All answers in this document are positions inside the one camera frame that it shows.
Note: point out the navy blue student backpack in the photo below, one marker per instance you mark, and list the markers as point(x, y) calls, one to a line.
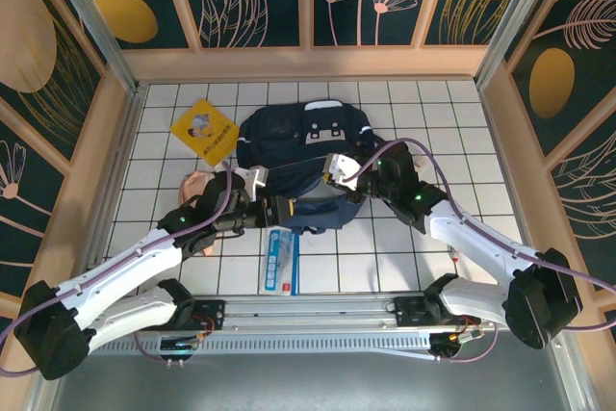
point(289, 141)

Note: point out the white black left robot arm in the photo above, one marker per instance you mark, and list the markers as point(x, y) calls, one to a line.
point(125, 266)

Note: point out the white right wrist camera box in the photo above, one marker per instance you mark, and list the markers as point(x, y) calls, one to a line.
point(349, 170)

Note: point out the aluminium frame post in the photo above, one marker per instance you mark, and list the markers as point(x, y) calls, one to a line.
point(517, 21)
point(98, 26)

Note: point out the aluminium table side rail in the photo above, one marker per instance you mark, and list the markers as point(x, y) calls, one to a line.
point(108, 189)
point(515, 189)

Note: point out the black controller board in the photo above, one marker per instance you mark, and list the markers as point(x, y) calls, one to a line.
point(452, 339)
point(180, 344)

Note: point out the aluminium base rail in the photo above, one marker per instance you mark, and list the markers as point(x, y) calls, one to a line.
point(308, 310)

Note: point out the red white pen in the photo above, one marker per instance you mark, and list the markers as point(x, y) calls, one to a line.
point(454, 254)

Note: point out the grey metal sheet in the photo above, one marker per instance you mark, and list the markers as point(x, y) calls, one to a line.
point(308, 382)

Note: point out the yellow cartoon cover book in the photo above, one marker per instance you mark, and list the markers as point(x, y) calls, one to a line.
point(204, 134)

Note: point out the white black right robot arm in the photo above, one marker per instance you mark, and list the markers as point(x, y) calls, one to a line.
point(481, 242)

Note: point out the clear blue stationery pouch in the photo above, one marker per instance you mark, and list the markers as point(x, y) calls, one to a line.
point(279, 262)

